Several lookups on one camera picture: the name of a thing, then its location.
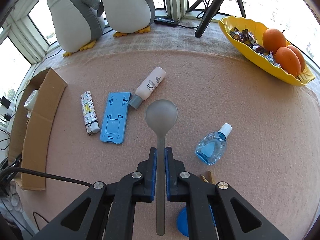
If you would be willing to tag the cardboard box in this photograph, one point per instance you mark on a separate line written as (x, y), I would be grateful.
(40, 110)

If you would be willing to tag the small penguin plush toy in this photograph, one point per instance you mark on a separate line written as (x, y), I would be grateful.
(127, 5)

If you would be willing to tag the blue folding phone stand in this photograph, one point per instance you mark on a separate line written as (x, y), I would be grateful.
(115, 115)

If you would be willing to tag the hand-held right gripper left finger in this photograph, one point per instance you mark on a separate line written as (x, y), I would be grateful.
(153, 170)

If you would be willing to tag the white round plug adapter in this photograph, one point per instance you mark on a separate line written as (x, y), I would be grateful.
(31, 101)

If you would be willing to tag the blue round lid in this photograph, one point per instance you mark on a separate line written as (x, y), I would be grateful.
(183, 222)

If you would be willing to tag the white power strip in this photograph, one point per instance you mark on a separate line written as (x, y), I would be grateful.
(11, 110)

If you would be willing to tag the large penguin plush toy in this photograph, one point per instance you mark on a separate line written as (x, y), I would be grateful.
(72, 17)

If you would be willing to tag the yellow leaf-shaped bowl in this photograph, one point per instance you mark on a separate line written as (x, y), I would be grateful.
(252, 55)

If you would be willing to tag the white bottle with grey cap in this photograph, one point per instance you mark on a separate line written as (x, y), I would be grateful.
(150, 85)

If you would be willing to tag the black inline remote control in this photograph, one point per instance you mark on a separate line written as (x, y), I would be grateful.
(166, 22)

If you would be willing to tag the white patterned lighter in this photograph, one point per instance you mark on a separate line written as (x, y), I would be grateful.
(88, 112)

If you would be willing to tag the blue eye drop bottle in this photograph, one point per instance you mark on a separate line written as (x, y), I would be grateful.
(210, 147)

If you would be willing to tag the wooden clothespin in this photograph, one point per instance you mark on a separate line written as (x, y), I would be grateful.
(208, 176)

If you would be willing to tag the orange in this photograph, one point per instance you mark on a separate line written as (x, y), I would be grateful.
(287, 61)
(301, 57)
(273, 40)

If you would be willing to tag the grey spoon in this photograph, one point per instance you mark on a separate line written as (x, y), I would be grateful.
(161, 115)

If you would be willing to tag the pile of wrapped candies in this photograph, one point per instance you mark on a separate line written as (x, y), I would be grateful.
(243, 37)

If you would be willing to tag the black tripod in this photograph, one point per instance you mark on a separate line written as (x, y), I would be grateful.
(207, 17)

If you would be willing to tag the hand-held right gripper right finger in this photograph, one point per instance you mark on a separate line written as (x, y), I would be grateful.
(168, 172)

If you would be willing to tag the checked cloth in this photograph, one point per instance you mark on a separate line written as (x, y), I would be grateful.
(175, 40)

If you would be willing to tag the person's patterned fleece clothing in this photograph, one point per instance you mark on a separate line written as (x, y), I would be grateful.
(11, 205)

